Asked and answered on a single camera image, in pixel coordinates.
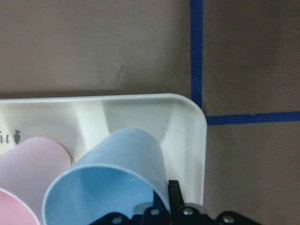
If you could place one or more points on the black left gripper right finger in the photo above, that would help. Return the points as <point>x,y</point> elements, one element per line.
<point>176,202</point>

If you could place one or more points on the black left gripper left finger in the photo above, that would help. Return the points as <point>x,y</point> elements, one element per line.
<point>159,212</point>

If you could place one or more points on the light blue cup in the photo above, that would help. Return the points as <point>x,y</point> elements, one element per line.
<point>118,175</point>

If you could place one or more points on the pink cup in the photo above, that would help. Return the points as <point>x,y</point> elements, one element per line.
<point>26,172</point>

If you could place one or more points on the cream plastic tray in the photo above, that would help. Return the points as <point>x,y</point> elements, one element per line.
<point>80,123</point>

